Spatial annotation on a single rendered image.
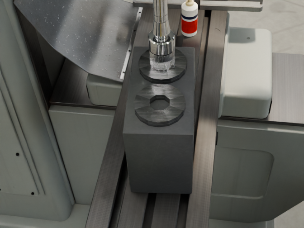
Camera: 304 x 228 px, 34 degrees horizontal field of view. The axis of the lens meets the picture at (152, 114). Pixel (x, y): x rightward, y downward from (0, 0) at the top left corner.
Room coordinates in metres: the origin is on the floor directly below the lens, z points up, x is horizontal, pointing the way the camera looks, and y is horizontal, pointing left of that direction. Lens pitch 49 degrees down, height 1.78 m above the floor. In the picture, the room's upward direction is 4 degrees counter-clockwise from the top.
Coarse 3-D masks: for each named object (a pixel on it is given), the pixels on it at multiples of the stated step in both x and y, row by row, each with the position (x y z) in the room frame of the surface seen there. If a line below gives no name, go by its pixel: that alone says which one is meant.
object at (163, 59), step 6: (174, 42) 0.67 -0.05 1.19; (150, 48) 0.67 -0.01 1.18; (156, 48) 0.66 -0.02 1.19; (162, 48) 0.65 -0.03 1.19; (168, 48) 0.66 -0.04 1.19; (174, 48) 0.67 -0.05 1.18; (150, 54) 0.67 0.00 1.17; (156, 54) 0.66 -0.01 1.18; (162, 54) 0.65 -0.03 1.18; (168, 54) 0.66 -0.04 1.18; (174, 54) 0.67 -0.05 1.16; (150, 60) 0.67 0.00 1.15; (156, 60) 0.66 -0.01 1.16; (162, 60) 0.65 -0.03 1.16; (168, 60) 0.66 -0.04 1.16; (174, 60) 0.67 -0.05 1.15; (156, 66) 0.66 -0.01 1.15; (162, 66) 0.65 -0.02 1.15; (168, 66) 0.66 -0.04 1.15
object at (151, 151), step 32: (192, 64) 0.68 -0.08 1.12; (128, 96) 0.61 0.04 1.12; (160, 96) 0.60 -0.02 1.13; (192, 96) 0.60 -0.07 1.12; (128, 128) 0.53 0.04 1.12; (160, 128) 0.53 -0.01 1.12; (192, 128) 0.53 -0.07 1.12; (128, 160) 0.52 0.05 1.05; (160, 160) 0.52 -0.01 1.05; (192, 160) 0.51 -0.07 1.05; (160, 192) 0.52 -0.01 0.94
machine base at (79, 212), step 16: (80, 208) 0.94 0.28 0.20; (0, 224) 0.90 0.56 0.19; (16, 224) 0.89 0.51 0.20; (32, 224) 0.88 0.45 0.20; (48, 224) 0.88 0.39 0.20; (64, 224) 0.88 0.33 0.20; (80, 224) 0.87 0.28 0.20; (224, 224) 0.83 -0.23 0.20; (240, 224) 0.83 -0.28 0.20; (256, 224) 0.83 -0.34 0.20; (272, 224) 0.85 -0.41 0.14
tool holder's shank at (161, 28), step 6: (156, 0) 0.67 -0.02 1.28; (162, 0) 0.67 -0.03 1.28; (156, 6) 0.67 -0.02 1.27; (162, 6) 0.67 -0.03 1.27; (156, 12) 0.67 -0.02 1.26; (162, 12) 0.67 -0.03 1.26; (156, 18) 0.67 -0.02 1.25; (162, 18) 0.67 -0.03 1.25; (156, 24) 0.67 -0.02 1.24; (162, 24) 0.66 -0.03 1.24; (168, 24) 0.67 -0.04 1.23; (156, 30) 0.67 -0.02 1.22; (162, 30) 0.66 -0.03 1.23; (168, 30) 0.67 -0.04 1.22; (156, 36) 0.67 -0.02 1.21; (162, 36) 0.66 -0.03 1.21
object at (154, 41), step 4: (172, 32) 0.68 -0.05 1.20; (148, 36) 0.68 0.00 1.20; (152, 36) 0.68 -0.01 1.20; (168, 36) 0.67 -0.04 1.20; (172, 36) 0.67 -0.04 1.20; (148, 40) 0.67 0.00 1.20; (152, 40) 0.66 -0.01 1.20; (156, 40) 0.66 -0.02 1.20; (160, 40) 0.66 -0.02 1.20; (164, 40) 0.66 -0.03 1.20; (168, 40) 0.66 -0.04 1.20; (172, 40) 0.66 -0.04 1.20; (152, 44) 0.66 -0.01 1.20; (156, 44) 0.66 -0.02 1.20; (160, 44) 0.65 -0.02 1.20; (164, 44) 0.65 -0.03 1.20; (168, 44) 0.66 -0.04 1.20
